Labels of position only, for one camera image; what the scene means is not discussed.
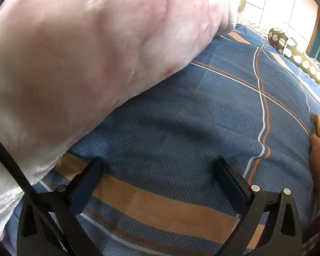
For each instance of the white wardrobe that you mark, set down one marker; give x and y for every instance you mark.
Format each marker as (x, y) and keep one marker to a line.
(282, 2)

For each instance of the blue patterned bed sheet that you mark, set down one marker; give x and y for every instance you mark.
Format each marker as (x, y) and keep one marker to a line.
(176, 125)

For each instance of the teal door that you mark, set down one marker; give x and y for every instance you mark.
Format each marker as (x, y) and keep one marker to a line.
(318, 40)

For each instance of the pink fluffy blanket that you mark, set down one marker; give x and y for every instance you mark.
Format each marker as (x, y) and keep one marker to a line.
(69, 58)

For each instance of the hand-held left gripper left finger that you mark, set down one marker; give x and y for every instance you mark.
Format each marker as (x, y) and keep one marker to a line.
(83, 192)

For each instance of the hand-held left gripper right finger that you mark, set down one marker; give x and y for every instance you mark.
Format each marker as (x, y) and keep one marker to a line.
(232, 189)

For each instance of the green polka dot pillow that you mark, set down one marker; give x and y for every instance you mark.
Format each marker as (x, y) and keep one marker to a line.
(306, 61)

